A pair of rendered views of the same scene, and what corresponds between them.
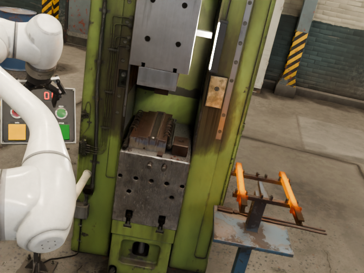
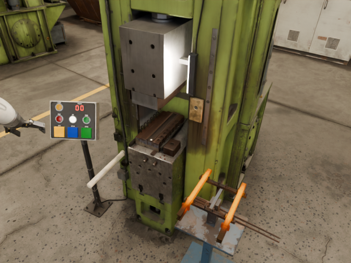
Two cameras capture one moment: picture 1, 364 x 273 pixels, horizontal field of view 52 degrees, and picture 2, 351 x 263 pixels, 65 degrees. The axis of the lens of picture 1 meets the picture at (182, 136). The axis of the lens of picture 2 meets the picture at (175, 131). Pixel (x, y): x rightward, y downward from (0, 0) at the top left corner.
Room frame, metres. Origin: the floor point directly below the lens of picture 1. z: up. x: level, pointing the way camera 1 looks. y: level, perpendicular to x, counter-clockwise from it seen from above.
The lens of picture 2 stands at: (0.53, -0.73, 2.22)
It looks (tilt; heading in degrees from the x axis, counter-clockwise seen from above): 36 degrees down; 28
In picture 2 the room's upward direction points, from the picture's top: 1 degrees clockwise
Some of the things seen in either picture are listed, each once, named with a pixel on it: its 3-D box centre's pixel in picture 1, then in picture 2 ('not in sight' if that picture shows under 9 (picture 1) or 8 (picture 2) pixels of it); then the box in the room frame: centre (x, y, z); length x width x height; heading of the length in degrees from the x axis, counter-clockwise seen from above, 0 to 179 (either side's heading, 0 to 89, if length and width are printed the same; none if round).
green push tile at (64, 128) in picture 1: (61, 132); (86, 132); (1.64, 0.59, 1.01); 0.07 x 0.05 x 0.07; 116
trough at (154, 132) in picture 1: (157, 124); (163, 126); (2.02, 0.16, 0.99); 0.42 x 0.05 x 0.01; 1
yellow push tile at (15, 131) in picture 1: (17, 132); (59, 131); (1.56, 0.77, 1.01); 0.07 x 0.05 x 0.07; 116
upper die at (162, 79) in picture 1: (161, 69); (160, 87); (2.02, 0.18, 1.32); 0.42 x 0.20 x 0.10; 1
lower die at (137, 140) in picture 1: (152, 129); (161, 128); (2.02, 0.18, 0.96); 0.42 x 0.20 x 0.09; 1
